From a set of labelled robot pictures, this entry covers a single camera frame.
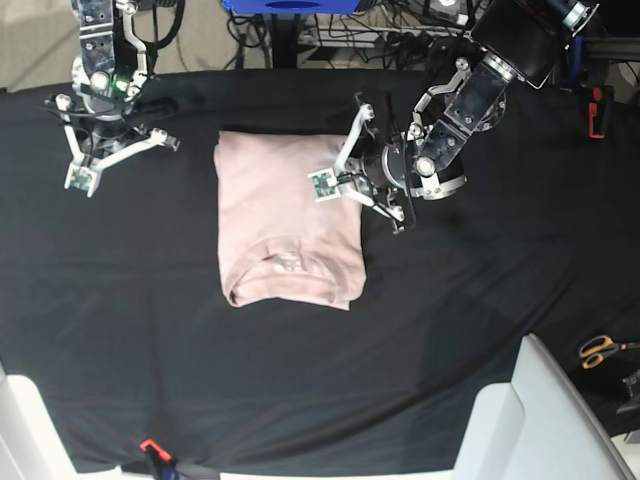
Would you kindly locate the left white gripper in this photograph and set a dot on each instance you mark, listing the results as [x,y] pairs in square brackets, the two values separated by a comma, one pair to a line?
[371,167]

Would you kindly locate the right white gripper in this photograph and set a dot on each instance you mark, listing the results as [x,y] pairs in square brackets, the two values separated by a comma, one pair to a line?
[99,141]

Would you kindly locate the pink T-shirt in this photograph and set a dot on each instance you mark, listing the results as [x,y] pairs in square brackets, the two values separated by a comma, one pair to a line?
[275,240]

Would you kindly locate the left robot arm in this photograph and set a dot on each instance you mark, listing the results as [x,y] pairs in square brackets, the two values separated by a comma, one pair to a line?
[520,40]

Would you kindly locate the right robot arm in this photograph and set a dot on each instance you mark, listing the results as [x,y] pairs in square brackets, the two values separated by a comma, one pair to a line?
[119,44]

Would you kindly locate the black stand pole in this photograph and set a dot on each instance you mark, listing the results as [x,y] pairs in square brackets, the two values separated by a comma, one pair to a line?
[284,32]

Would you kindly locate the blue box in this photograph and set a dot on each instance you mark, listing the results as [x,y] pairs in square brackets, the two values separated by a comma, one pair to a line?
[246,7]

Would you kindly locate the red black clamp right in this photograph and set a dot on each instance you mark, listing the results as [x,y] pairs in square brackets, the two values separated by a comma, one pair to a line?
[601,99]

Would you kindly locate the red black clamp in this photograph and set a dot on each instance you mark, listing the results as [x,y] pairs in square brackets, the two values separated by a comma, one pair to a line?
[601,99]
[161,464]

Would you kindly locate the white chair left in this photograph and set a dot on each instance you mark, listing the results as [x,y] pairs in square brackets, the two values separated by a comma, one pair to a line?
[30,445]

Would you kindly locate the white chair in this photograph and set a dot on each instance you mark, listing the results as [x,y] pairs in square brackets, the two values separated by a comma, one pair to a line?
[30,445]
[536,426]

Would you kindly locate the white chair right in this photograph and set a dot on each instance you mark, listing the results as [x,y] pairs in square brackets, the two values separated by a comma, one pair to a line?
[536,426]

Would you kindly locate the red black clamp bottom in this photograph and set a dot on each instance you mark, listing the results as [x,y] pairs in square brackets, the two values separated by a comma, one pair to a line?
[161,464]

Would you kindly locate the orange handled scissors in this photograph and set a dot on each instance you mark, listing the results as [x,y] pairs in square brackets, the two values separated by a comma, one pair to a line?
[596,350]

